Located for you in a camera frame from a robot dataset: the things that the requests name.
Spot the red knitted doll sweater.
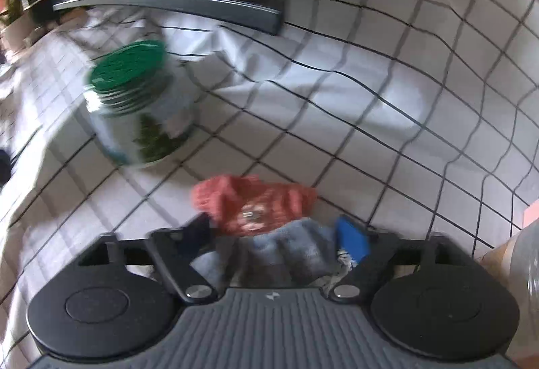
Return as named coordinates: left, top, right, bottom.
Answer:
left=191, top=175, right=318, bottom=237

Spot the grey blue sock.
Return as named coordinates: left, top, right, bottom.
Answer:
left=191, top=219, right=356, bottom=293

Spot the black gloved left hand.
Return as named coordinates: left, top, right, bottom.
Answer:
left=0, top=148, right=12, bottom=188

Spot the clear plastic jar tan lid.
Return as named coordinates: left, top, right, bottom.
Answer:
left=479, top=221, right=538, bottom=349

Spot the green lid glass jar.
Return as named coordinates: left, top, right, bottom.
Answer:
left=83, top=40, right=196, bottom=166

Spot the pink cardboard box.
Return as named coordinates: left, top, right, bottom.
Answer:
left=522, top=200, right=539, bottom=229

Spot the white grid tablecloth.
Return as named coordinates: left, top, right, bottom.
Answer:
left=1, top=0, right=538, bottom=368

